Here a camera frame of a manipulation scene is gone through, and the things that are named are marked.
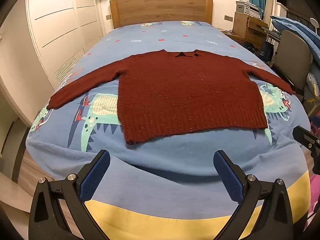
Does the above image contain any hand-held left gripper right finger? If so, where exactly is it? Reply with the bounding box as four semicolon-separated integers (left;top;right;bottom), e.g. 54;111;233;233
213;150;293;240

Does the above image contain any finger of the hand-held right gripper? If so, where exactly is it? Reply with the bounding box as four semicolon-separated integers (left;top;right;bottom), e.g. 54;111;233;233
292;125;320;153

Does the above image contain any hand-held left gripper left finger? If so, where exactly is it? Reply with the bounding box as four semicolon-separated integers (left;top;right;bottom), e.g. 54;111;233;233
29;149;111;240

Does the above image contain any dark red knitted sweater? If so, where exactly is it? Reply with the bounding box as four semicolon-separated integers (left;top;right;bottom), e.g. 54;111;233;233
47;49;297;145

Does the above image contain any blue printed bed sheet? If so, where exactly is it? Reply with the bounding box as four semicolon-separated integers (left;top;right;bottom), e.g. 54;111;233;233
25;20;312;240

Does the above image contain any grey chair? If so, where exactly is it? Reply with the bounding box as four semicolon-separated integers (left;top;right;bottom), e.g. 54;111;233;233
272;29;313;98

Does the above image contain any dark bag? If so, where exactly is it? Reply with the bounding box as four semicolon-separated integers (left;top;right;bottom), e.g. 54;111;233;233
261;40;275;62

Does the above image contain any white desk lamp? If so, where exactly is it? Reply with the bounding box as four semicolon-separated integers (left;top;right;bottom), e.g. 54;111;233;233
310;17;320;34

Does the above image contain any wooden drawer cabinet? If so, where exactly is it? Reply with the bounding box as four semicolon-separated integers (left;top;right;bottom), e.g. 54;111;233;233
232;12;269;45

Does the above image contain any white printer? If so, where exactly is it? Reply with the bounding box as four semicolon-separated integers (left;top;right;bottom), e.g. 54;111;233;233
236;0;263;18

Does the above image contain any white wardrobe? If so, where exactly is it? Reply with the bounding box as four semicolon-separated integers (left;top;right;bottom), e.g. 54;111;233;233
0;0;107;130

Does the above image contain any wooden headboard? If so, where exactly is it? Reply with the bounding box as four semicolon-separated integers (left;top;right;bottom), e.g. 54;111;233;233
109;0;213;29

